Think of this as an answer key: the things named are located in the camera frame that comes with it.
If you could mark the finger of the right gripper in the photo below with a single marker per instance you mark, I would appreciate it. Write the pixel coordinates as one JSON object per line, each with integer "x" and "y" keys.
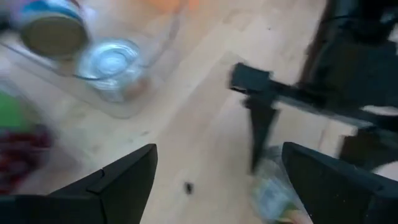
{"x": 261, "y": 133}

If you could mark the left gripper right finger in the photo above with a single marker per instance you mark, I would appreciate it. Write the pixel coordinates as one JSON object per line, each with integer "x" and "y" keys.
{"x": 342, "y": 193}

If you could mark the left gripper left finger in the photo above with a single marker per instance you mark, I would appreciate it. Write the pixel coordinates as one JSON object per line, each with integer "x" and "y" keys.
{"x": 93, "y": 202}

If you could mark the tin can green label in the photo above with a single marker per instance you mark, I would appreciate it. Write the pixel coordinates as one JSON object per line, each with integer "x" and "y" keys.
{"x": 273, "y": 193}
{"x": 110, "y": 62}

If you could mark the purple grape bunch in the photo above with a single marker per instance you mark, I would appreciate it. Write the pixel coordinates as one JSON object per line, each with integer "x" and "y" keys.
{"x": 21, "y": 155}

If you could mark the green apple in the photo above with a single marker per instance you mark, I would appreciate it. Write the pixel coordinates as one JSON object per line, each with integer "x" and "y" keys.
{"x": 11, "y": 112}

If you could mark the orange translucent tray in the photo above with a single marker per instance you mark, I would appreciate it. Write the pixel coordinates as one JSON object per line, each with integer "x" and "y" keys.
{"x": 168, "y": 3}

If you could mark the tin can blue pink label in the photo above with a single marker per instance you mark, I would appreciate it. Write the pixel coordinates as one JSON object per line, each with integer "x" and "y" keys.
{"x": 53, "y": 35}

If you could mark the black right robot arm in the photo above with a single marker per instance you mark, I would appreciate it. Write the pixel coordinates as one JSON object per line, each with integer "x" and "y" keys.
{"x": 357, "y": 15}

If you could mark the small dark crumb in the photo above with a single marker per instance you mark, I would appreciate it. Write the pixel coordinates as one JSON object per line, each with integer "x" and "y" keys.
{"x": 188, "y": 187}

